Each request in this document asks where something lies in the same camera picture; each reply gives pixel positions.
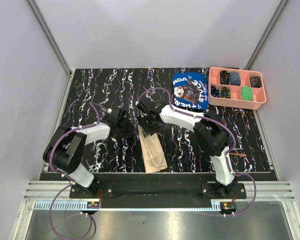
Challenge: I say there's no green rolled cloth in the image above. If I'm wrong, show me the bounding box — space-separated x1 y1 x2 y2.
240 86 253 102

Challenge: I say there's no black yellow patterned roll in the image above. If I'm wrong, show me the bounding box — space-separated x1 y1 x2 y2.
220 87 231 99

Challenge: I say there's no pink divided organizer tray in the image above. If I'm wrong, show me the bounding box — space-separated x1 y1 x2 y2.
208 67 267 110

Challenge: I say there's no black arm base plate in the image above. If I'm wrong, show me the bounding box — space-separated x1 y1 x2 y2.
69 173 247 211

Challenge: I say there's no black marble table mat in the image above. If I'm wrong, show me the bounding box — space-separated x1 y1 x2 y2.
60 67 277 181

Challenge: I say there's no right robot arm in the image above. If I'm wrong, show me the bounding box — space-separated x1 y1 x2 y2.
136 98 237 199

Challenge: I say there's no blue-grey rolled cloth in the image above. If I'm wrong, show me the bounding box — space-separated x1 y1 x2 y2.
229 71 241 86

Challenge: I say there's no dark brown rolled cloth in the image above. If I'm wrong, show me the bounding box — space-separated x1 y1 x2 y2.
250 76 262 88

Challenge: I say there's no beige cloth napkin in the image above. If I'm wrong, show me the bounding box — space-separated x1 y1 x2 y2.
137 125 168 174

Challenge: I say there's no black patterned roll top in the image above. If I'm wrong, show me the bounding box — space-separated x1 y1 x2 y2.
219 70 230 85

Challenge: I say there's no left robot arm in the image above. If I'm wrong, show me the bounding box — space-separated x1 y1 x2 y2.
42 107 134 198

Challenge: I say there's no blue printed folded cloth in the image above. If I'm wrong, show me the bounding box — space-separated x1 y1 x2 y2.
172 72 208 112

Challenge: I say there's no black patterned roll left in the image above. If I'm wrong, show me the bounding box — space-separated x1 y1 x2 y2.
210 85 220 98

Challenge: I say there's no copper fork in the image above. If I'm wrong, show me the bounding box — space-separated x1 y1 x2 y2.
229 152 247 157

